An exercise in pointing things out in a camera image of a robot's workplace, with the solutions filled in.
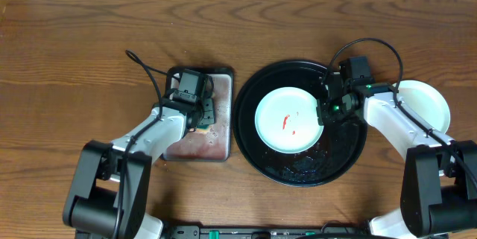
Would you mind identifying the green and yellow sponge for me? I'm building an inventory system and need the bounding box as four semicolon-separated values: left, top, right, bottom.
196;124;212;133

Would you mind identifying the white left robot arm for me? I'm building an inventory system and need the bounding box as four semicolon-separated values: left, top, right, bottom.
63;98;215;239

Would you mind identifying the mint green plate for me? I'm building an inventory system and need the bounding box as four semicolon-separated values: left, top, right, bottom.
254;87;324;154
398;80;451;133

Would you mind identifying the black rectangular water tray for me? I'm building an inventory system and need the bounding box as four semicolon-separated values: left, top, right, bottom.
161;66;233;162

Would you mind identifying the round black tray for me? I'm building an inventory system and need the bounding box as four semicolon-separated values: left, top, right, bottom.
233;59;367;187

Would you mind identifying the black right camera cable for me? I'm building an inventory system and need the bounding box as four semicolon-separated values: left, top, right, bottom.
323;37;477;188

